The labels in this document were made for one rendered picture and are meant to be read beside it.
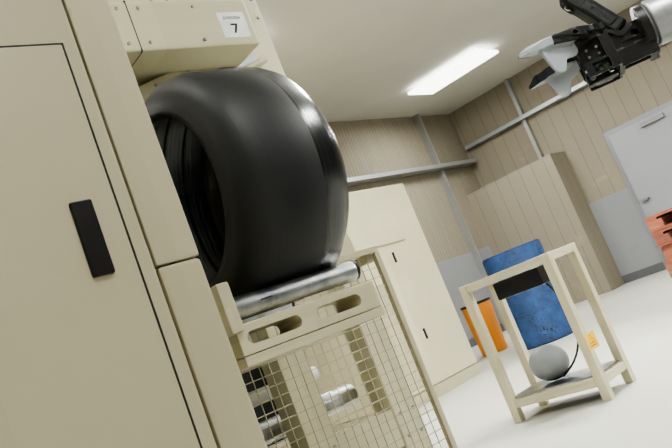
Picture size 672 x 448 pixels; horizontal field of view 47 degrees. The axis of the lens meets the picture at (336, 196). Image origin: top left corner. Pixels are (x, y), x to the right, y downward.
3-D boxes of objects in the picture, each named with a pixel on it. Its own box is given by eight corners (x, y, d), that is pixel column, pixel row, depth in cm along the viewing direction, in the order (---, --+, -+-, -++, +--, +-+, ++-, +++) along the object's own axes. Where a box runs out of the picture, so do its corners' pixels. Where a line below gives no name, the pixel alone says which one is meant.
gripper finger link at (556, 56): (540, 73, 115) (590, 63, 118) (524, 39, 117) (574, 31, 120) (530, 83, 118) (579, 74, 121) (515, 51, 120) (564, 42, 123)
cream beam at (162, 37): (54, 56, 184) (35, 1, 187) (27, 104, 203) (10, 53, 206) (262, 42, 223) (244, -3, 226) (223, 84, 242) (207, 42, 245)
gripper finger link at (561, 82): (539, 111, 131) (580, 82, 125) (526, 81, 133) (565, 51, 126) (551, 111, 133) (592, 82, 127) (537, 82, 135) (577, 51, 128)
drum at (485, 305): (499, 352, 869) (478, 301, 879) (474, 360, 893) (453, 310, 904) (516, 343, 895) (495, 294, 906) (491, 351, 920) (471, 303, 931)
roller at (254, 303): (230, 321, 147) (222, 299, 148) (220, 327, 150) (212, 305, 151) (364, 276, 169) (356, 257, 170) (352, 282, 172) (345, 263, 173)
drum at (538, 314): (536, 340, 839) (499, 254, 857) (590, 323, 798) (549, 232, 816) (508, 356, 790) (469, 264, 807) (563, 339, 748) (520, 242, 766)
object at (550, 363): (612, 399, 389) (546, 252, 403) (514, 423, 427) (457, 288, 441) (637, 379, 416) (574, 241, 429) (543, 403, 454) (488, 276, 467)
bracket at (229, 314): (233, 334, 142) (215, 284, 144) (151, 375, 172) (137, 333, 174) (248, 329, 144) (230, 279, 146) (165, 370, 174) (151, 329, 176)
